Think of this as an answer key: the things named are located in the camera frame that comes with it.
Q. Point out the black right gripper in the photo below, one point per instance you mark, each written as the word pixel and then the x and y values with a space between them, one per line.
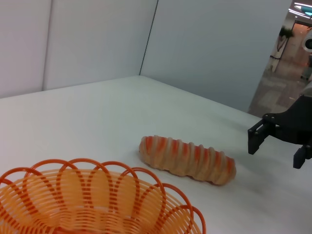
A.
pixel 295 124

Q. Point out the orange striped bread roll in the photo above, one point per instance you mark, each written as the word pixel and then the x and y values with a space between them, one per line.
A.
pixel 185 161

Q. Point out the thin potted tree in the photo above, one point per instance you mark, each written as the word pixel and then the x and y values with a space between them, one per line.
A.
pixel 284 36

